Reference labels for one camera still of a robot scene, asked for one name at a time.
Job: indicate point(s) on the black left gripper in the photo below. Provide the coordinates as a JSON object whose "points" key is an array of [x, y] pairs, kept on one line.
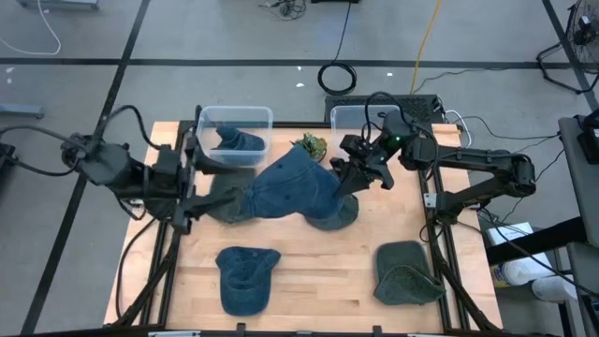
{"points": [[173, 182]]}

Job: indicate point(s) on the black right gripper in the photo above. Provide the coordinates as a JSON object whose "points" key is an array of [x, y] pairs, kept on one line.
{"points": [[372, 159]]}

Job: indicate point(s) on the dark green cap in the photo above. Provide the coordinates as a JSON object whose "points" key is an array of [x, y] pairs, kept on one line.
{"points": [[402, 276], [229, 182], [337, 217]]}

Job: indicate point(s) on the blue denim cap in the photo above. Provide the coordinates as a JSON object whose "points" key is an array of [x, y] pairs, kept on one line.
{"points": [[295, 187], [238, 142], [245, 285]]}

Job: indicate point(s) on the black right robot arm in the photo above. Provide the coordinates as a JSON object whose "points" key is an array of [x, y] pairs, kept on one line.
{"points": [[486, 161]]}

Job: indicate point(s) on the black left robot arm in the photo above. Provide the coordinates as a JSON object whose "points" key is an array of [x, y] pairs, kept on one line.
{"points": [[107, 168]]}

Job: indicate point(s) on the small potted succulent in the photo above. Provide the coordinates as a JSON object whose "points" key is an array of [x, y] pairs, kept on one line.
{"points": [[312, 145]]}

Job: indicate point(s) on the clear plastic bin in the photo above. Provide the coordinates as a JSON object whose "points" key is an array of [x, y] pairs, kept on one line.
{"points": [[348, 119], [255, 119]]}

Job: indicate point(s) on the black computer case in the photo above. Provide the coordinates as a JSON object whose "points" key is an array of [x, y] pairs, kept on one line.
{"points": [[421, 105]]}

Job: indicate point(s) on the black table clamp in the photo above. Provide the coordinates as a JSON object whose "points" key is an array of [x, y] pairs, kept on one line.
{"points": [[377, 330], [241, 328]]}

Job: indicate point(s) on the white label strip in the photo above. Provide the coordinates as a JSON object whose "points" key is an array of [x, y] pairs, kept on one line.
{"points": [[173, 334]]}

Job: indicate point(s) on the white box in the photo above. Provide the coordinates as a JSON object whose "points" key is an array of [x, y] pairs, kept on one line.
{"points": [[507, 232]]}

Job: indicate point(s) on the black floor box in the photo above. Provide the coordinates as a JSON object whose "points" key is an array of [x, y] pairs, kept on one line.
{"points": [[334, 1]]}

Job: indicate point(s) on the white wipes container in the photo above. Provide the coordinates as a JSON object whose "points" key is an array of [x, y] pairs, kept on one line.
{"points": [[524, 271]]}

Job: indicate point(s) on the black bar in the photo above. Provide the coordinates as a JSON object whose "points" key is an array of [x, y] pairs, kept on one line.
{"points": [[538, 241]]}

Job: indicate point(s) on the grey floor bar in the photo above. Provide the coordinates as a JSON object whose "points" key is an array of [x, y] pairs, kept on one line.
{"points": [[21, 111]]}

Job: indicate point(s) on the black floor item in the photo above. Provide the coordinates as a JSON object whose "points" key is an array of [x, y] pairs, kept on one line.
{"points": [[5, 154]]}

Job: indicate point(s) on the grey side desk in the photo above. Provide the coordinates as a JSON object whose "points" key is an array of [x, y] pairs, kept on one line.
{"points": [[580, 187]]}

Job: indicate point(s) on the white paper roll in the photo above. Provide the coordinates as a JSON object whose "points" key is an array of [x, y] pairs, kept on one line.
{"points": [[554, 289]]}

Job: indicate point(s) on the grey furniture base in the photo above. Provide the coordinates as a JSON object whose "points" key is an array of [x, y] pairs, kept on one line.
{"points": [[61, 4]]}

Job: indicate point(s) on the black desk device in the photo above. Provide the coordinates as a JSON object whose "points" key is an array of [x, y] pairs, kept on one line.
{"points": [[590, 140]]}

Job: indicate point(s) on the black floor fan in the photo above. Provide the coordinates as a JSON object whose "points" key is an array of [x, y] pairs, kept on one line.
{"points": [[585, 23]]}

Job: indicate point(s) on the black aluminium rig frame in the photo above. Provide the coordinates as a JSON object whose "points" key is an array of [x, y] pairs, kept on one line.
{"points": [[299, 125]]}

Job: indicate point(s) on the white metal bracket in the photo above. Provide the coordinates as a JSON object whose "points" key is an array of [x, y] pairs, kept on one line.
{"points": [[429, 201]]}

